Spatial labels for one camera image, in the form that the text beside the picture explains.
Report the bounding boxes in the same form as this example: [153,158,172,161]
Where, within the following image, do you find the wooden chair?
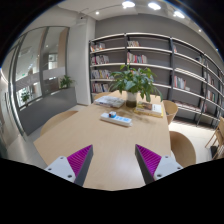
[170,131,196,167]
[163,100,178,123]

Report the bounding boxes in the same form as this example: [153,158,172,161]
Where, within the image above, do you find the yellow stacked books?
[134,101,163,118]

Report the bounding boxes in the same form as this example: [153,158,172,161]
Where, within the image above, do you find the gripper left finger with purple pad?
[46,145,93,186]

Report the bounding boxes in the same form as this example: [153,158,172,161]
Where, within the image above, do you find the white power strip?
[100,113,132,127]

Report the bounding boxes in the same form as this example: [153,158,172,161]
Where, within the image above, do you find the wooden chair right far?
[163,100,178,123]

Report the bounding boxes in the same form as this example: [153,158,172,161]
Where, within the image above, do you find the small plant on ledge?
[60,75,74,89]

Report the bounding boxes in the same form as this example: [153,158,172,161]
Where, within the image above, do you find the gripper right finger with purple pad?
[135,144,182,184]

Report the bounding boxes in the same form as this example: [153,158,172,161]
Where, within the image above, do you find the wooden chair far right edge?
[211,117,224,158]

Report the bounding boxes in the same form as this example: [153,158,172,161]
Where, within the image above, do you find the grey wall bookshelf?
[89,32,224,127]

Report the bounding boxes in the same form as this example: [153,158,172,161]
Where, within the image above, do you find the green potted plant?
[109,65,163,102]

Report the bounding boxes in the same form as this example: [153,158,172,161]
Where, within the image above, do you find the wooden chair right near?
[170,131,196,167]

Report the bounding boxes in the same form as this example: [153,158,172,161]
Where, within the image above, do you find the plant behind glass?
[21,91,31,103]

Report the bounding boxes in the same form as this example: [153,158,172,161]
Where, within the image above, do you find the white red charger plug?
[109,111,116,118]

